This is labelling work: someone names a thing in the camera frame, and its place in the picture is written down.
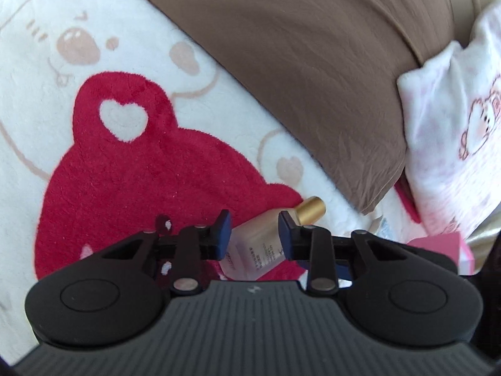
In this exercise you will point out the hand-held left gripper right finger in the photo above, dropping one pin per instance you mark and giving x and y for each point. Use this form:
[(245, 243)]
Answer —
[(285, 239)]

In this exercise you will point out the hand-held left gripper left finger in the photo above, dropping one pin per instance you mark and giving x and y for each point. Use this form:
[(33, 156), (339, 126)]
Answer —
[(223, 235)]

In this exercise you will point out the gold capped foundation bottle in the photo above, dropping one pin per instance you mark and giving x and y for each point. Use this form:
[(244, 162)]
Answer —
[(254, 243)]

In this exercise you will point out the pink cardboard box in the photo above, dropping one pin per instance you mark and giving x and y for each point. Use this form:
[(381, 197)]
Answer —
[(438, 244)]

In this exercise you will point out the brown pillow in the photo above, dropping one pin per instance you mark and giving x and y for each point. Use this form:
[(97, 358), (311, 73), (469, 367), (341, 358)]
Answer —
[(293, 66)]

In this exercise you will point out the pink checked cartoon pillow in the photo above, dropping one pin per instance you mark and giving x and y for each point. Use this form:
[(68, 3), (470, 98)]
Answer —
[(442, 125)]

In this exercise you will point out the bear printed plush blanket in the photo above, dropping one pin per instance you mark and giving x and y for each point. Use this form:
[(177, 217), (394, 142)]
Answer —
[(117, 66)]

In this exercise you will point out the gold curtain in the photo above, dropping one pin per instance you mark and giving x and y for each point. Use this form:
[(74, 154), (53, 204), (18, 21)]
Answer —
[(485, 237)]

